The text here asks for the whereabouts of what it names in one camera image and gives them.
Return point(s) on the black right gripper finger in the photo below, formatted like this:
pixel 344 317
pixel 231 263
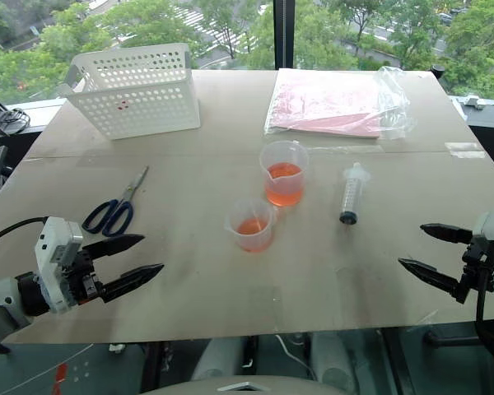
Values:
pixel 446 232
pixel 432 276

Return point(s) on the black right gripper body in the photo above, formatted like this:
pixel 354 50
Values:
pixel 479 261

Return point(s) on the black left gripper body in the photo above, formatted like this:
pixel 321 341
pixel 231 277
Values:
pixel 80 277

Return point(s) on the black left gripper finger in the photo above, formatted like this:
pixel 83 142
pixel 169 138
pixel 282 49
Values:
pixel 131 277
pixel 113 244

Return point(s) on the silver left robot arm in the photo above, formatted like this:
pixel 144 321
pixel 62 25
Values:
pixel 0 296

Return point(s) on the clear plastic syringe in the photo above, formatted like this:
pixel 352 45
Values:
pixel 352 193

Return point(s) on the small beaker with orange liquid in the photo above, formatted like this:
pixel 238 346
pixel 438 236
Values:
pixel 253 226

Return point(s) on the large beaker with orange liquid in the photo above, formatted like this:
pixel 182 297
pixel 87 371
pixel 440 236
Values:
pixel 284 175

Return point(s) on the clear tape strip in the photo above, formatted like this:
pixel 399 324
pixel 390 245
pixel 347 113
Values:
pixel 465 150

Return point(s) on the clear plastic bag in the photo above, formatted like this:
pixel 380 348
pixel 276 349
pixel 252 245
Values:
pixel 395 103

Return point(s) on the white perforated plastic basket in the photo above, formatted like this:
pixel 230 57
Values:
pixel 136 92

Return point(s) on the grey robot torso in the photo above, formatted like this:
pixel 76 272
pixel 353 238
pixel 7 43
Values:
pixel 247 384

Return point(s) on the black round knob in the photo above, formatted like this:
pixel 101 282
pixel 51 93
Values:
pixel 437 71

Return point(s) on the pink paper stack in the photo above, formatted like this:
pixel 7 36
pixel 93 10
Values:
pixel 329 107

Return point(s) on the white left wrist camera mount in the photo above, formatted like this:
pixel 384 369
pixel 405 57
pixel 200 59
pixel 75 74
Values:
pixel 55 257

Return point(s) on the white clamp bracket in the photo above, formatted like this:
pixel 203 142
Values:
pixel 473 101

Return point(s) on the black window frame post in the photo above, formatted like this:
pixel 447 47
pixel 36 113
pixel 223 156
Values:
pixel 283 33

